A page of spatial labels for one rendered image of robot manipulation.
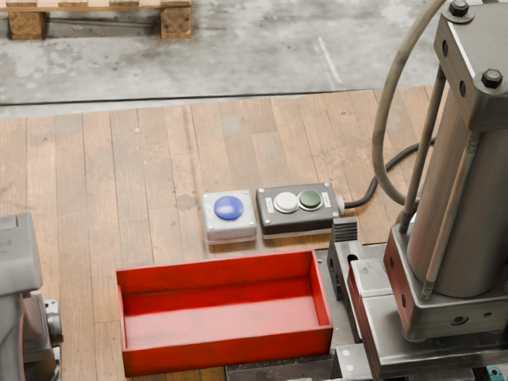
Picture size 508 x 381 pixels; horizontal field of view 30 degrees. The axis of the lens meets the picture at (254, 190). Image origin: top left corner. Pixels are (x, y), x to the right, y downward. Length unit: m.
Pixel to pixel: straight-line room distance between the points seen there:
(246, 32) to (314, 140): 1.61
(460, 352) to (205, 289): 0.45
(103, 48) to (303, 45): 0.61
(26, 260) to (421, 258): 0.31
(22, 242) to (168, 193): 0.59
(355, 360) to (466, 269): 0.35
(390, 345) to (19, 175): 0.69
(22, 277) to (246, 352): 0.48
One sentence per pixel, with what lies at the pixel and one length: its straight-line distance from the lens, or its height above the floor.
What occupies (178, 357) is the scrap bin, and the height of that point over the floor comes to 0.93.
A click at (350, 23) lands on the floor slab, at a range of 3.06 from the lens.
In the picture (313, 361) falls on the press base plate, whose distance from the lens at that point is 1.18.
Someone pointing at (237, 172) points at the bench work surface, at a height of 0.90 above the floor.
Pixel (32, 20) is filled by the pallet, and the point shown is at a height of 0.08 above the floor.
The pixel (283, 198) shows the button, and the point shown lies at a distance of 1.28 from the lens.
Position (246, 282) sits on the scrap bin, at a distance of 1.23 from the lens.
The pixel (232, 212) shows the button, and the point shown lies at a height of 0.94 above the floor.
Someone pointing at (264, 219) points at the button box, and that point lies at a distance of 1.26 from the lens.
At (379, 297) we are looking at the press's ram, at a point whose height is 1.18.
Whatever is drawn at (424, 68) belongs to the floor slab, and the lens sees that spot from 2.94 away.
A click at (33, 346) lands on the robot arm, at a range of 1.02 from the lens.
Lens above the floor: 1.91
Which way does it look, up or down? 49 degrees down
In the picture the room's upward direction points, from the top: 3 degrees clockwise
